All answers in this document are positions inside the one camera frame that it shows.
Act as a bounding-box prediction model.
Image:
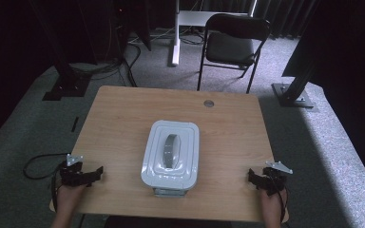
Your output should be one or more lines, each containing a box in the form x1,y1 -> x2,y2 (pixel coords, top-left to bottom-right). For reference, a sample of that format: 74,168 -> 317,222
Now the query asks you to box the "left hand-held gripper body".
59,154 -> 88,188

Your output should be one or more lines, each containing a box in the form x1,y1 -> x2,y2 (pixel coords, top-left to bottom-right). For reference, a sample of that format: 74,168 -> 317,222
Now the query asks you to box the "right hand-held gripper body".
261,161 -> 294,197

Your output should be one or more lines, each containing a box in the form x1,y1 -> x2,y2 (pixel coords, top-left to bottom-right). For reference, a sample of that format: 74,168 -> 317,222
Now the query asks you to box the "white plastic storage box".
152,187 -> 190,199

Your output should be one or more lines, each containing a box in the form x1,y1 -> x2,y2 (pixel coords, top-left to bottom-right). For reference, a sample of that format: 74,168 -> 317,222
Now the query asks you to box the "white storage box lid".
140,119 -> 201,191

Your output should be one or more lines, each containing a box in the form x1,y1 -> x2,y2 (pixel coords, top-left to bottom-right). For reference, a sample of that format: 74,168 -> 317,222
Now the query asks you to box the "person's left hand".
55,183 -> 88,215

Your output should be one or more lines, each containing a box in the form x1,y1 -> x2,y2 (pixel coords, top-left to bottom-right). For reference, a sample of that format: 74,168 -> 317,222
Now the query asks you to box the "person's right hand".
259,188 -> 288,220

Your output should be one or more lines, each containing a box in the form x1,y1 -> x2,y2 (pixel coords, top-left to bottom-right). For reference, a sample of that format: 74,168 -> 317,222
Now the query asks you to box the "small black floor strip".
70,116 -> 80,133

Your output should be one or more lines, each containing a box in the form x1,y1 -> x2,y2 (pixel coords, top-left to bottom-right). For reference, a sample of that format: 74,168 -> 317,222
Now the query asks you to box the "person's dark clothing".
104,215 -> 233,228

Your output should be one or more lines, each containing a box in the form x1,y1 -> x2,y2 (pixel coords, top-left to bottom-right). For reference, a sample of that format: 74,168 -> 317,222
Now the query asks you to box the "black metal stand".
28,0 -> 92,102
271,61 -> 316,109

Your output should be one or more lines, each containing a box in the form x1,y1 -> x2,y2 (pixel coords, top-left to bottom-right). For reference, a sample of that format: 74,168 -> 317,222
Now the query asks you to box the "black folding chair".
197,12 -> 272,95

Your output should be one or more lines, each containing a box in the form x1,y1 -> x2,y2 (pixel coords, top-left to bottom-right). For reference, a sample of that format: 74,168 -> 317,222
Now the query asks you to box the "dark curtain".
253,0 -> 319,40

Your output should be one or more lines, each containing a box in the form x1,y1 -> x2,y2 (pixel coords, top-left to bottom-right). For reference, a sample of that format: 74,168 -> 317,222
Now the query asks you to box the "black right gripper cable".
274,177 -> 291,228

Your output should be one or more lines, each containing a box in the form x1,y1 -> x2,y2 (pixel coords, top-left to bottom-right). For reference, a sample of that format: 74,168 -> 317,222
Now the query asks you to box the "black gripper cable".
22,152 -> 72,213
274,177 -> 291,228

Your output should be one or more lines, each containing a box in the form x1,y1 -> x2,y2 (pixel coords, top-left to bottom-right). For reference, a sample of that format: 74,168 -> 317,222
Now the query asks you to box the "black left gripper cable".
22,152 -> 72,213

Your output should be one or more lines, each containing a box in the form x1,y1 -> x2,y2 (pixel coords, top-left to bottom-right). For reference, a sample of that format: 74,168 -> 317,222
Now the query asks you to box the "bundle of black floor cables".
68,18 -> 142,88

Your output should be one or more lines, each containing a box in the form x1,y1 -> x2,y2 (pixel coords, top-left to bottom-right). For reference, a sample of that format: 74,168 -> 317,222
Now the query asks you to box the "white desk frame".
170,0 -> 259,67

